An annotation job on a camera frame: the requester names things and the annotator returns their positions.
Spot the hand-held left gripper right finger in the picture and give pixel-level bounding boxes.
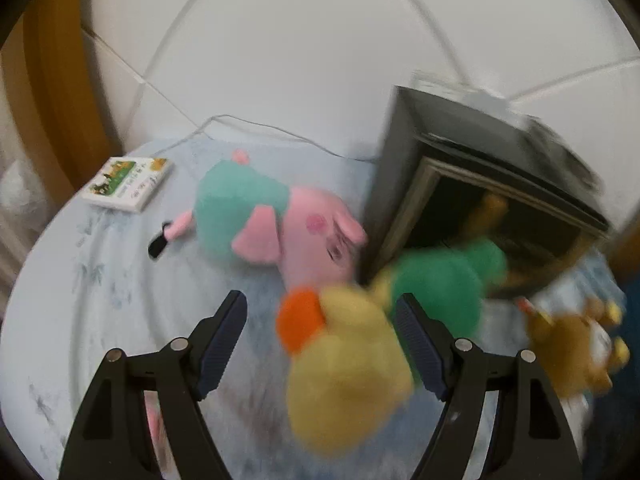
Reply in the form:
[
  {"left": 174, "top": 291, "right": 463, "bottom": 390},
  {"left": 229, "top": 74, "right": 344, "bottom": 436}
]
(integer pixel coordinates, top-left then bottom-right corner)
[{"left": 396, "top": 293, "right": 584, "bottom": 480}]

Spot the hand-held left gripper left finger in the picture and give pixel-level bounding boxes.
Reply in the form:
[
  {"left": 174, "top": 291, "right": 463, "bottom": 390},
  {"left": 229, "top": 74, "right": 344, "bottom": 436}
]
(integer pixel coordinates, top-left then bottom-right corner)
[{"left": 59, "top": 289, "right": 249, "bottom": 480}]

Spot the yellow duck plush green outfit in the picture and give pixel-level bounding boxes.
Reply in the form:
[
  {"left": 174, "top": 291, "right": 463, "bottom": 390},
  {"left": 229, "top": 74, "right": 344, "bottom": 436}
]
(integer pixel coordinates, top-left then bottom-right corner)
[{"left": 276, "top": 237, "right": 510, "bottom": 456}]

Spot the pink pig plush teal dress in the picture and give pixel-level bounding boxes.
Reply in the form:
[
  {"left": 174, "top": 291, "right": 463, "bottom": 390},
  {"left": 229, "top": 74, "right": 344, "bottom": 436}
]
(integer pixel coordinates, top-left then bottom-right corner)
[{"left": 147, "top": 147, "right": 370, "bottom": 293}]

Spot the marble desktop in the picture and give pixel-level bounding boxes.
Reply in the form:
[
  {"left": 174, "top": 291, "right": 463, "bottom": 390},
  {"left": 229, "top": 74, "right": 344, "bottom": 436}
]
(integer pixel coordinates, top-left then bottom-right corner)
[{"left": 0, "top": 135, "right": 626, "bottom": 480}]

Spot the brown bear plush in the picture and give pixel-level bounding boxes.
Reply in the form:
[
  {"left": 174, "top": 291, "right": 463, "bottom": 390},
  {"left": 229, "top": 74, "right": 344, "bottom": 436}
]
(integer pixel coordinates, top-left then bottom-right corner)
[{"left": 525, "top": 295, "right": 631, "bottom": 401}]

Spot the small white picture book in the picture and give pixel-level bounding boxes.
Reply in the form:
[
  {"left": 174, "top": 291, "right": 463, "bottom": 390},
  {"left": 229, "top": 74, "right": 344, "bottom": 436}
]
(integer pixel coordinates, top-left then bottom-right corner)
[{"left": 80, "top": 157, "right": 175, "bottom": 213}]

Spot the black gift bag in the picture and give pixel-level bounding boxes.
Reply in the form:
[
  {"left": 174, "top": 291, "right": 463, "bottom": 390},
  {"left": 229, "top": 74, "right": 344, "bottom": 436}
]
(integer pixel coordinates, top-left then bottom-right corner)
[{"left": 360, "top": 72, "right": 613, "bottom": 301}]

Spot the white plastic bag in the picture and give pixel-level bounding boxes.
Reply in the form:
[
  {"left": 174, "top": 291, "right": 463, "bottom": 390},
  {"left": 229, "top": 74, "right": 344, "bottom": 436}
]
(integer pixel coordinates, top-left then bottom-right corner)
[{"left": 0, "top": 157, "right": 56, "bottom": 221}]

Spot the white cable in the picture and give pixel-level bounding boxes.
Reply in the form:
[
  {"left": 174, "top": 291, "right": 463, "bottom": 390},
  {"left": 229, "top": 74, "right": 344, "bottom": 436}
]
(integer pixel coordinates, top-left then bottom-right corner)
[{"left": 150, "top": 114, "right": 378, "bottom": 163}]

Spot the wooden door frame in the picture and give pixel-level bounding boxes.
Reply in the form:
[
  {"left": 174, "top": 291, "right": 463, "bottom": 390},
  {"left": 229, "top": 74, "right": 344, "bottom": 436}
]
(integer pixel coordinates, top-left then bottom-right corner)
[{"left": 0, "top": 0, "right": 113, "bottom": 196}]

